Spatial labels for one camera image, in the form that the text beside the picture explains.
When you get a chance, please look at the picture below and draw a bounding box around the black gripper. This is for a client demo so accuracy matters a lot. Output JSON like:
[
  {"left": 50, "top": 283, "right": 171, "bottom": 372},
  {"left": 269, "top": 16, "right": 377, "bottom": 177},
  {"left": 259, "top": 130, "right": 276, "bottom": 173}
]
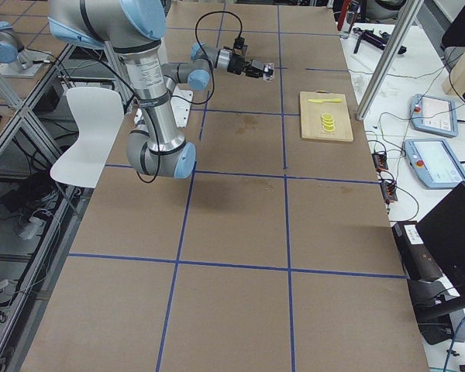
[{"left": 228, "top": 54, "right": 274, "bottom": 81}]

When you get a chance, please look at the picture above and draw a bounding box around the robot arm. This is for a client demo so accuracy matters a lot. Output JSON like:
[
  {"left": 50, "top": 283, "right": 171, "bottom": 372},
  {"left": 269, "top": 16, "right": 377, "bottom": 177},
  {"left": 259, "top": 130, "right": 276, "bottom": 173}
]
[{"left": 48, "top": 0, "right": 274, "bottom": 178}]

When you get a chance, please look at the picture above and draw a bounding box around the yellow plastic knife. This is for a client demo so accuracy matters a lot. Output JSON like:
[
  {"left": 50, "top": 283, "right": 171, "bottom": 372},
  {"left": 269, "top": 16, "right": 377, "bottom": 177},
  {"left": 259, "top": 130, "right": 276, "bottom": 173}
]
[{"left": 307, "top": 98, "right": 343, "bottom": 104}]

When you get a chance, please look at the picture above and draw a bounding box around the bamboo cutting board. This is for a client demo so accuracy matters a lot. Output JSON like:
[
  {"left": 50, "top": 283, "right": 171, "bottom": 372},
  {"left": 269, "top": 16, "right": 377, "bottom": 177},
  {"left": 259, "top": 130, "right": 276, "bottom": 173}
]
[{"left": 299, "top": 91, "right": 353, "bottom": 143}]

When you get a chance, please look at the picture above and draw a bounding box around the far teach pendant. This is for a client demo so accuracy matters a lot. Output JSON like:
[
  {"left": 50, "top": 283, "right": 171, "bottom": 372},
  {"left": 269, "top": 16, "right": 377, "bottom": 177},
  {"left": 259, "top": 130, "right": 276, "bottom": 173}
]
[{"left": 410, "top": 94, "right": 458, "bottom": 138}]

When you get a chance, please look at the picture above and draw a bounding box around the teach pendant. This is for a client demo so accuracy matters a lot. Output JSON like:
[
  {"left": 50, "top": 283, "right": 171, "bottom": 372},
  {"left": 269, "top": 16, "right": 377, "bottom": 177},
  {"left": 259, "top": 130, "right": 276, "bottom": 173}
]
[
  {"left": 410, "top": 94, "right": 458, "bottom": 138},
  {"left": 404, "top": 139, "right": 465, "bottom": 190}
]

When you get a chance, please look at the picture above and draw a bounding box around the white chair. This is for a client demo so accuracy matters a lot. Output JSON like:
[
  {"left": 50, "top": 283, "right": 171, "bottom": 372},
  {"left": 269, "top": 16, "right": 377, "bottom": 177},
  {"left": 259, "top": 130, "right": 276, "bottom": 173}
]
[{"left": 50, "top": 87, "right": 125, "bottom": 188}]

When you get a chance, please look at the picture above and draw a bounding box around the near teach pendant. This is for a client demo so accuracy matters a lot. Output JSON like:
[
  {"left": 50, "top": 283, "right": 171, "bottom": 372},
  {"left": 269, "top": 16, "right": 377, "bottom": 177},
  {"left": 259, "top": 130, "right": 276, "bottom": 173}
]
[{"left": 404, "top": 139, "right": 465, "bottom": 190}]

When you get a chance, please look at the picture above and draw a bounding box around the black monitor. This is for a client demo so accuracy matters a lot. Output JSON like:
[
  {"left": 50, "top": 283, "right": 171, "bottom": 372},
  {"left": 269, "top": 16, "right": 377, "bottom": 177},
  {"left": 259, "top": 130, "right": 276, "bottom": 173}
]
[{"left": 416, "top": 181, "right": 465, "bottom": 295}]

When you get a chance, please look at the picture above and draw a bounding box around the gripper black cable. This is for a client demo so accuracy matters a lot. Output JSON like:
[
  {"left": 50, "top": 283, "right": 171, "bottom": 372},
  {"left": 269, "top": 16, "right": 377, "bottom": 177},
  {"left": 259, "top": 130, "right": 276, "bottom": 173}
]
[{"left": 195, "top": 11, "right": 245, "bottom": 50}]

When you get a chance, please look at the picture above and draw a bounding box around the aluminium frame post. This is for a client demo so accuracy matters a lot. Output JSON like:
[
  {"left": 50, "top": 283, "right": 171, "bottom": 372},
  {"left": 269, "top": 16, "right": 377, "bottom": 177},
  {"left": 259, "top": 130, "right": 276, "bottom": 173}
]
[{"left": 356, "top": 0, "right": 423, "bottom": 121}]

